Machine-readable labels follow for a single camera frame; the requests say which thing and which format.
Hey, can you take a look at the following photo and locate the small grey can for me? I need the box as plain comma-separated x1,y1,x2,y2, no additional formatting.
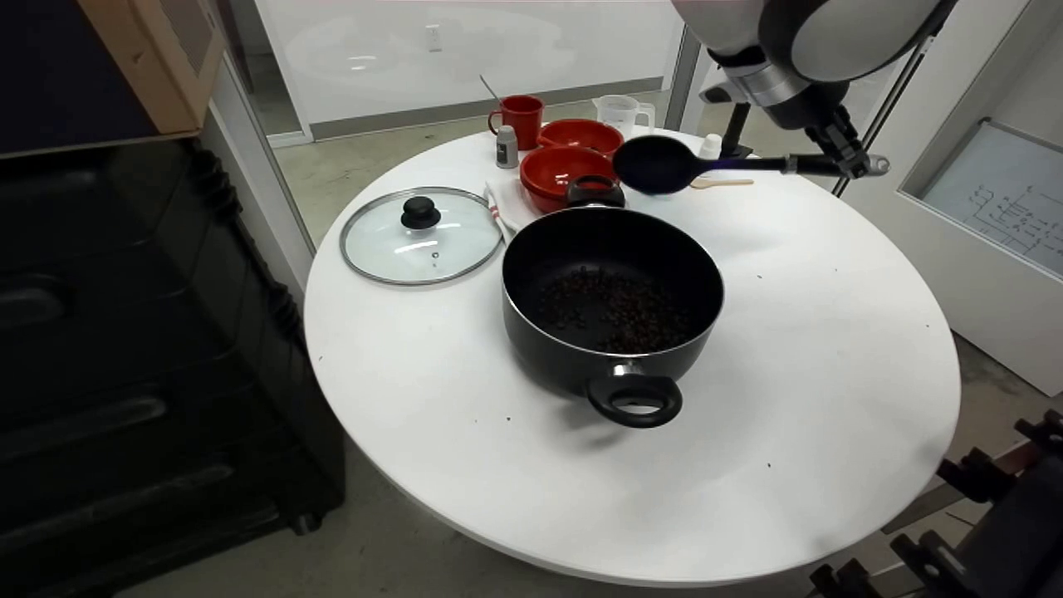
492,122,521,173

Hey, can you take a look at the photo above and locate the grey glass wall frame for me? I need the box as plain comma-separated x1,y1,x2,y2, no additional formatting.
660,20,712,133

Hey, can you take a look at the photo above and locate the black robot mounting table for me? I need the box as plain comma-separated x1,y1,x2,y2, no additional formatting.
960,444,1063,598

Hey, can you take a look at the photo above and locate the small black cup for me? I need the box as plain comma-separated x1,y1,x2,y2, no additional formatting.
566,173,629,212

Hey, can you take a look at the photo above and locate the white red packet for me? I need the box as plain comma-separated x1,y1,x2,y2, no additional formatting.
481,178,515,242

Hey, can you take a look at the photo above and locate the black drawer cabinet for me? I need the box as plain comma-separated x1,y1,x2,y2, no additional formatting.
0,135,348,598

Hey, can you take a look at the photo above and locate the black cooking pot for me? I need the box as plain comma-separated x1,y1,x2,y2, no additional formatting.
497,207,729,431

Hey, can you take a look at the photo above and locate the red mug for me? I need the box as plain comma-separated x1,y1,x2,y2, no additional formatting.
484,92,548,152

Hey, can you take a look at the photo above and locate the red bowl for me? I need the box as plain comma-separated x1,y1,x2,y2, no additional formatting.
536,116,629,160
517,147,619,215

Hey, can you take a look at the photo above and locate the glass lid black knob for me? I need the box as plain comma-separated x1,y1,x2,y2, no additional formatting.
337,184,508,289

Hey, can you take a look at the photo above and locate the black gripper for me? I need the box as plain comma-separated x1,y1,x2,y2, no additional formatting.
774,82,871,198

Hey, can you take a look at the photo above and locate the clear plastic measuring cup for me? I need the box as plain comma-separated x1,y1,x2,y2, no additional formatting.
593,92,658,141

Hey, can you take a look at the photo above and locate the black camera stand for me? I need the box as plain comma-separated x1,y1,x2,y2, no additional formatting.
719,100,759,160

